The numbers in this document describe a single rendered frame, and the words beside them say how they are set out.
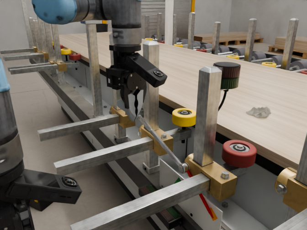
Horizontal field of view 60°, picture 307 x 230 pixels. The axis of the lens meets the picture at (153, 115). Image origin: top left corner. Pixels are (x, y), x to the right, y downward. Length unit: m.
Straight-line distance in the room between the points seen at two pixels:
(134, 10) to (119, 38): 0.08
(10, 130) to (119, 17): 0.40
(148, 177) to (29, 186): 0.54
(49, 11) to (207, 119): 0.39
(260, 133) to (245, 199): 0.24
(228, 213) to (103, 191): 1.23
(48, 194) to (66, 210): 1.47
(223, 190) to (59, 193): 0.35
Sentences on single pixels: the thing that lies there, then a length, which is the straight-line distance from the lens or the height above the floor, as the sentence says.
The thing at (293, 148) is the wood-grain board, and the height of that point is 0.90.
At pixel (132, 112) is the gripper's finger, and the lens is 0.74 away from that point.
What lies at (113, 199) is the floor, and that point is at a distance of 1.92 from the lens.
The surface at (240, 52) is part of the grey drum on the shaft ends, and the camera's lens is 2.53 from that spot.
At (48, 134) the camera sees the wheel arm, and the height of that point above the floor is 0.83.
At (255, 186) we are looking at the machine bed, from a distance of 0.88.
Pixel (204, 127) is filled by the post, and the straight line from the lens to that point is 0.61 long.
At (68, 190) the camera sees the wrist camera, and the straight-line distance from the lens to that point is 0.45.
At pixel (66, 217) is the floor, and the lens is 1.85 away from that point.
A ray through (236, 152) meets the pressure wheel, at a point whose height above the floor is 0.91.
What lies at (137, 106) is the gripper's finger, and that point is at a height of 0.97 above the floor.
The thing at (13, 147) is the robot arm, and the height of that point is 1.06.
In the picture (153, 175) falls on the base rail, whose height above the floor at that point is 0.70.
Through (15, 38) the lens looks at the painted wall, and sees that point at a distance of 8.42.
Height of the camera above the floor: 1.23
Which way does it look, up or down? 23 degrees down
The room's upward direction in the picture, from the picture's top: straight up
